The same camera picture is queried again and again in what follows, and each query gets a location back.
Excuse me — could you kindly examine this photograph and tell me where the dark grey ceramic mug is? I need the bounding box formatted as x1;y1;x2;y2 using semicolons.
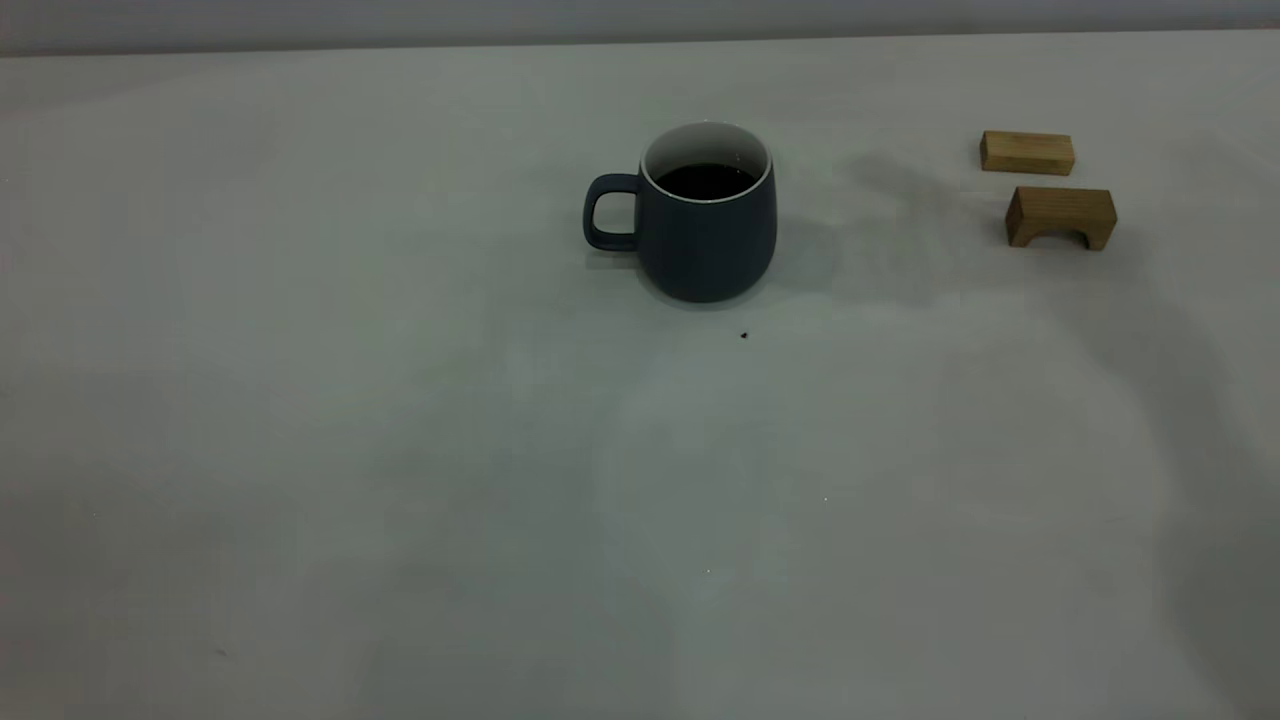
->
583;121;778;304

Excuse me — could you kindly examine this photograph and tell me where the rectangular wooden block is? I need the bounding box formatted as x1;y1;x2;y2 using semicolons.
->
979;131;1076;177

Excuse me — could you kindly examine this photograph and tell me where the arched wooden block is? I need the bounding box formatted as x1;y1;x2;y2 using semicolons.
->
1005;186;1118;251

